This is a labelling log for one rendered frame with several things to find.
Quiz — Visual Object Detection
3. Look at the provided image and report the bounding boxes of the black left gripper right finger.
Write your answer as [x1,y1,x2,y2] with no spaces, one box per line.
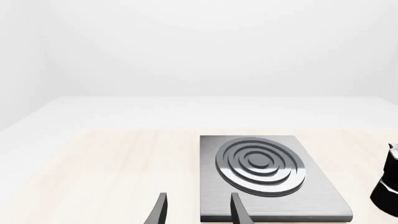
[230,192,255,224]

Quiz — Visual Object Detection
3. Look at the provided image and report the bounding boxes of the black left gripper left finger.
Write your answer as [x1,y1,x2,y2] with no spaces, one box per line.
[143,192,170,224]

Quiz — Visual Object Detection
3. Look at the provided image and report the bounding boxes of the flat black stove plate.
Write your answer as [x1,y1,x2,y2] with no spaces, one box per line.
[199,134,354,223]

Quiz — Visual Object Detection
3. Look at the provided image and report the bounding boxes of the black moka pot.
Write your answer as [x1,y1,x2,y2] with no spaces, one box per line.
[369,142,398,221]

